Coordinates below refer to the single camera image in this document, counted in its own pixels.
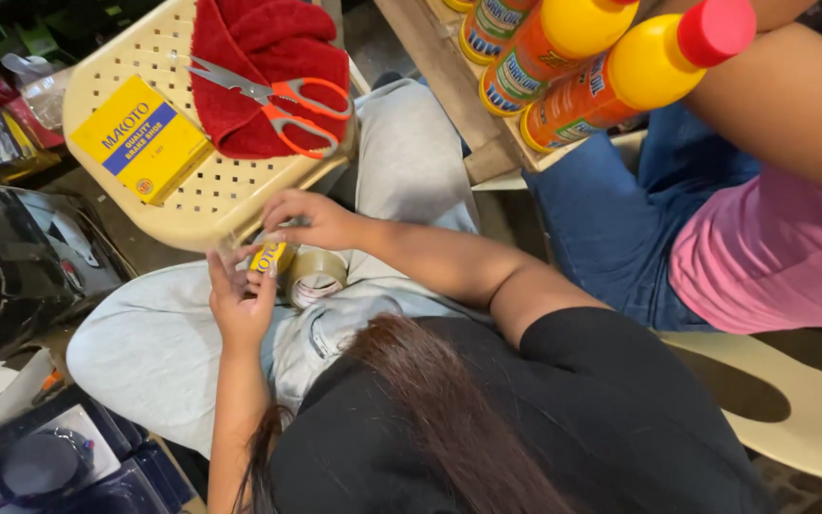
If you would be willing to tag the person's right hand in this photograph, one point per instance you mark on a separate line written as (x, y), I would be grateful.
(322, 220)

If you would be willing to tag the person's light grey jeans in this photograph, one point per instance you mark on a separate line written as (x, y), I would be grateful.
(168, 335)

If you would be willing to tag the black glossy motorcycle part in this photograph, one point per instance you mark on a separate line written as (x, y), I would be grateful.
(18, 271)

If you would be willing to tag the clear packing tape roll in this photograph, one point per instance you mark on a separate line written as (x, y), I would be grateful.
(317, 275)

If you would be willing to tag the cream plastic chair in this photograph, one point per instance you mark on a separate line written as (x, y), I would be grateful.
(810, 407)

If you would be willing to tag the red towel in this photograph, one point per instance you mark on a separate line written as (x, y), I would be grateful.
(268, 57)

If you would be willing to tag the cream perforated plastic stool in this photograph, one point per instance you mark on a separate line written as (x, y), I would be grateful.
(225, 193)

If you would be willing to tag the person's left hand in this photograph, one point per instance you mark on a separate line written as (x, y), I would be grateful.
(240, 314)

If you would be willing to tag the orange bottle with yellow top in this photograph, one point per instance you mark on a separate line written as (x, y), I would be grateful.
(554, 50)
(493, 25)
(458, 4)

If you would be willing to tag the dark blue window box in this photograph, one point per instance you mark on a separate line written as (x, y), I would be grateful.
(61, 464)

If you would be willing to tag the large yellow blue-label box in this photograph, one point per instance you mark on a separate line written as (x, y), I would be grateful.
(141, 139)

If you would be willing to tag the orange bottle with red cap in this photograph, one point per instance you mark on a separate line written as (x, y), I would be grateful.
(632, 75)

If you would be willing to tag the small yellow box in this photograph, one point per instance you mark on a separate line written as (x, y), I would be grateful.
(270, 257)

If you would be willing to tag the person's black shirt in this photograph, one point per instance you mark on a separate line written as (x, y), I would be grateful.
(596, 428)

